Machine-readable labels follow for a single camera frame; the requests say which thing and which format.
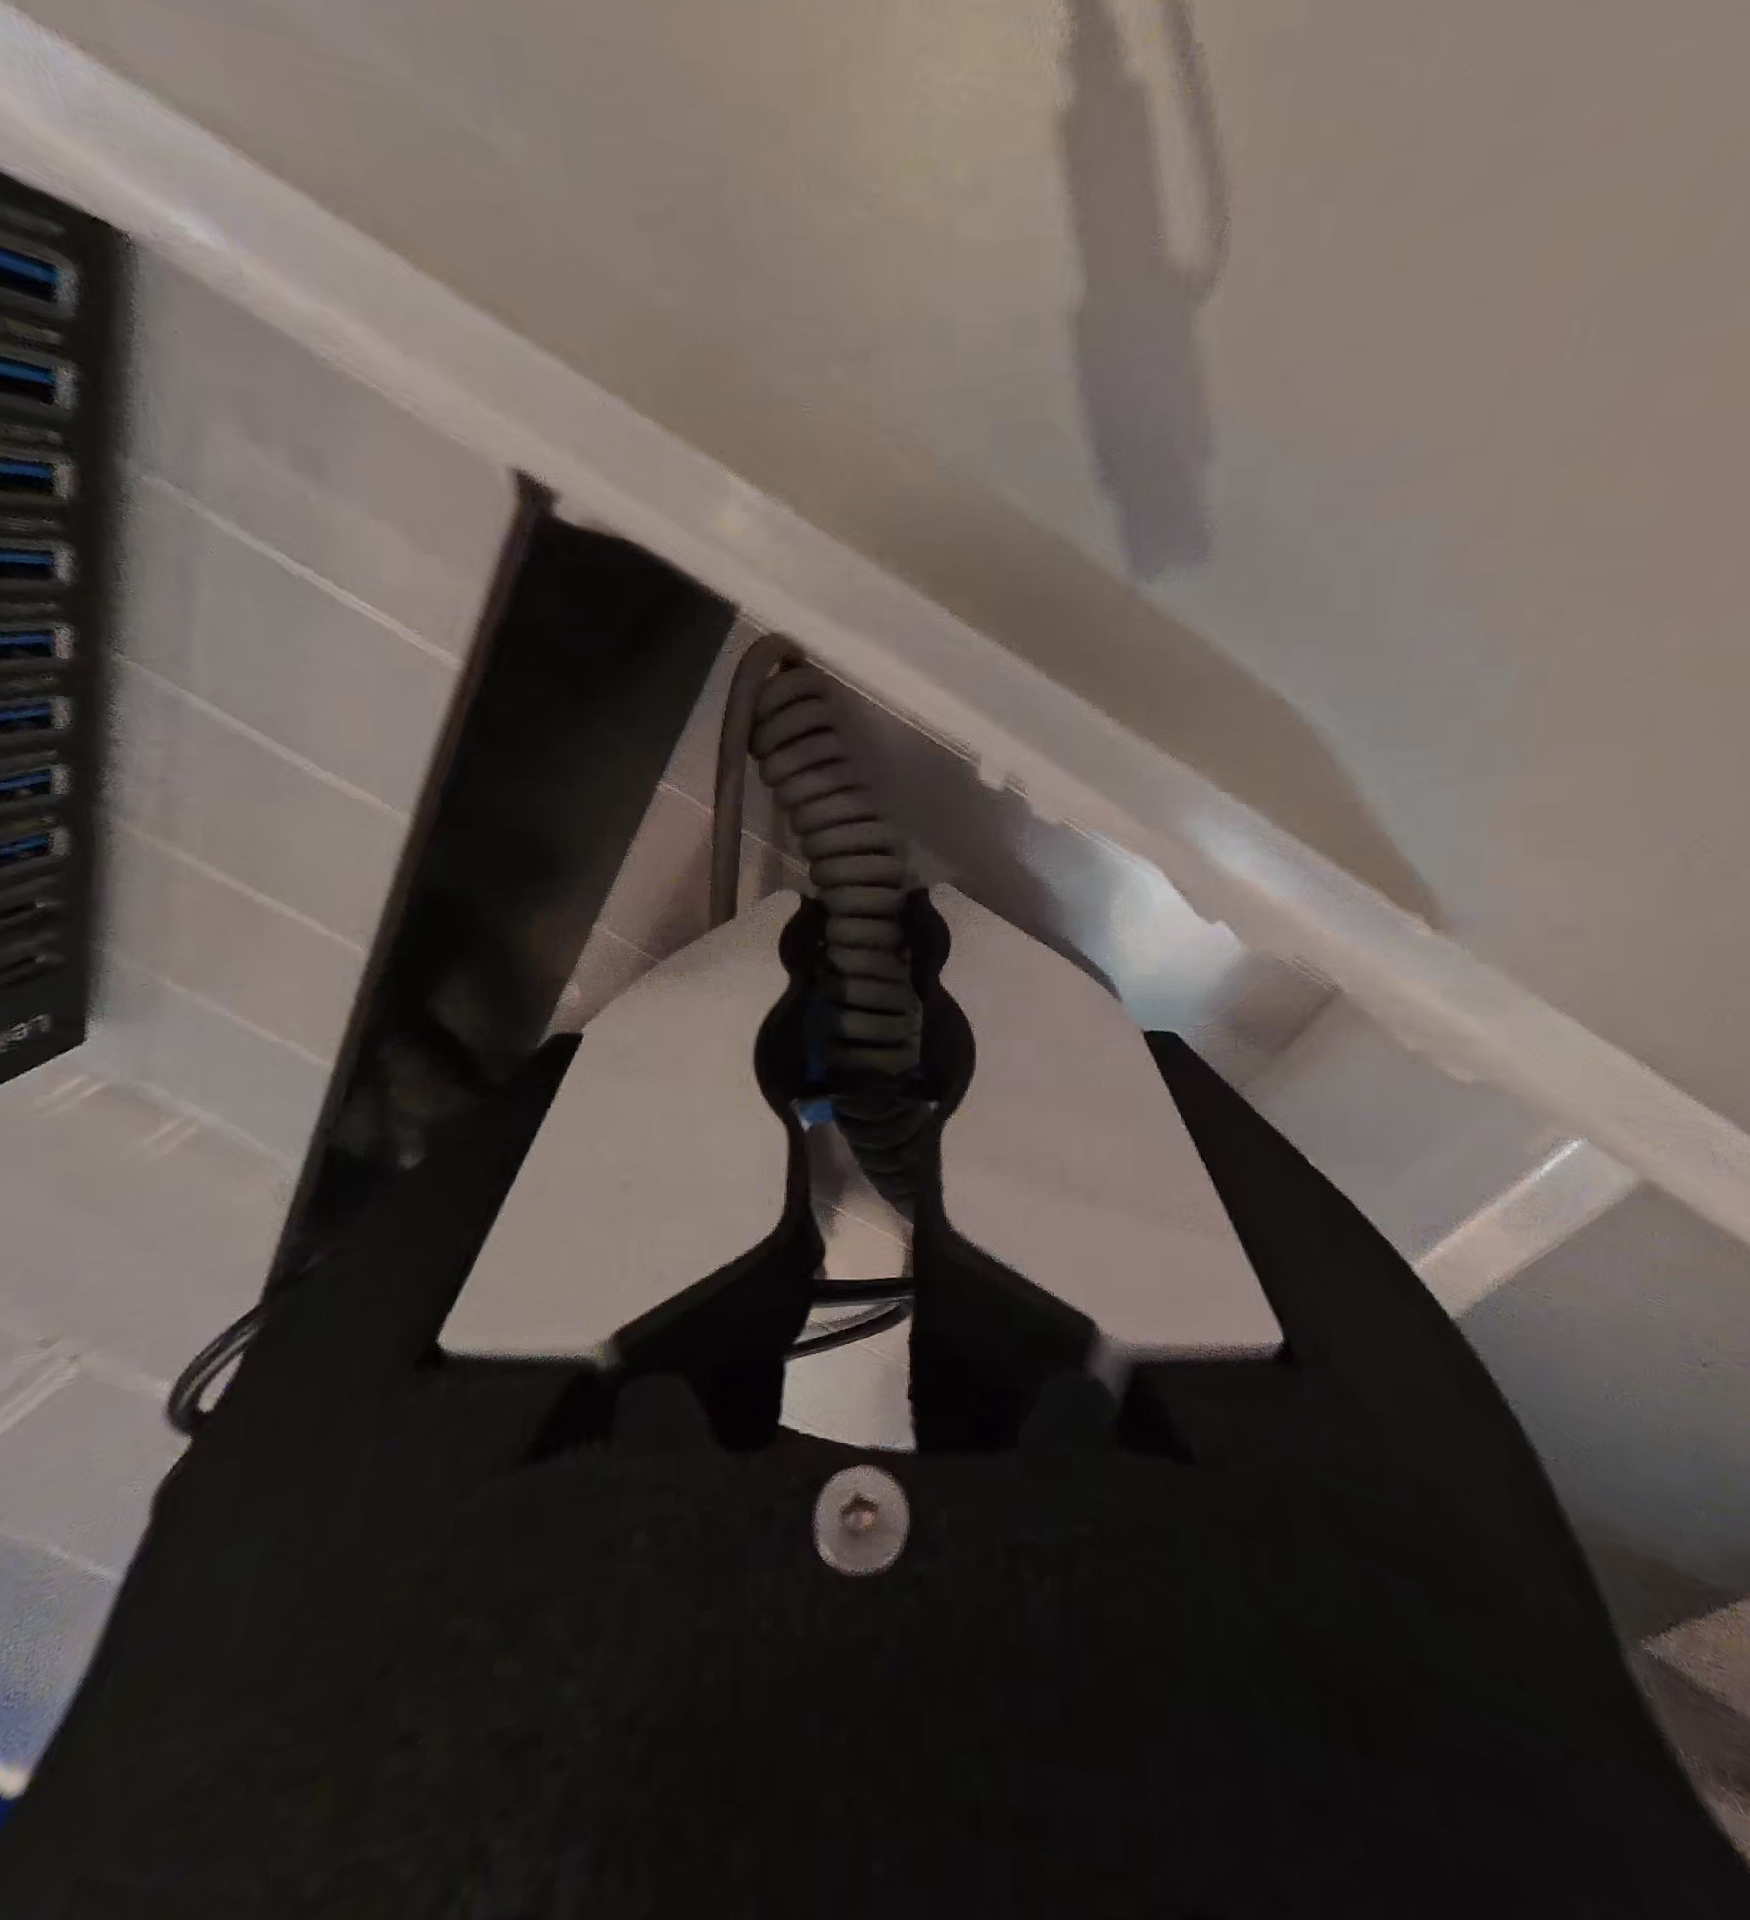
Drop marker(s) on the clear plastic bin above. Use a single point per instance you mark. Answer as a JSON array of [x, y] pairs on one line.
[[245, 676]]

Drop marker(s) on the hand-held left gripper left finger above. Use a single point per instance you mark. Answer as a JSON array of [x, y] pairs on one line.
[[620, 1201]]

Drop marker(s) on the black multi-port usb hub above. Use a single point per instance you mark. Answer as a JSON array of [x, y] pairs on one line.
[[4, 599]]

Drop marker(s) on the black bin divider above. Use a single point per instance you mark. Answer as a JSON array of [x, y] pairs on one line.
[[561, 782]]

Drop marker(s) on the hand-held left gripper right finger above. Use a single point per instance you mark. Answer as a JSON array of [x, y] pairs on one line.
[[1085, 1201]]

